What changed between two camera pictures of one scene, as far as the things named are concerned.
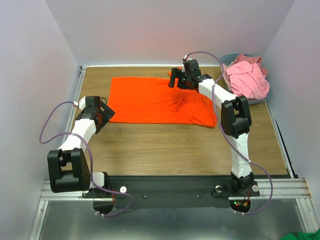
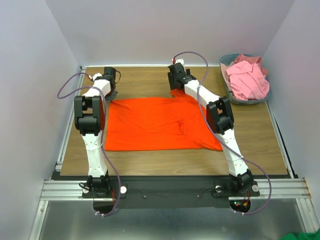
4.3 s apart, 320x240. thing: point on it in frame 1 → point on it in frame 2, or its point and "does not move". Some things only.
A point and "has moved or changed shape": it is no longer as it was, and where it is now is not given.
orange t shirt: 149,100 has moved or changed shape
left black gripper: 107,114 → 109,99
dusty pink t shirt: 252,60 does not move
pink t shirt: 248,80 does not move
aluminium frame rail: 283,188 does not move
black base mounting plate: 170,191 does not move
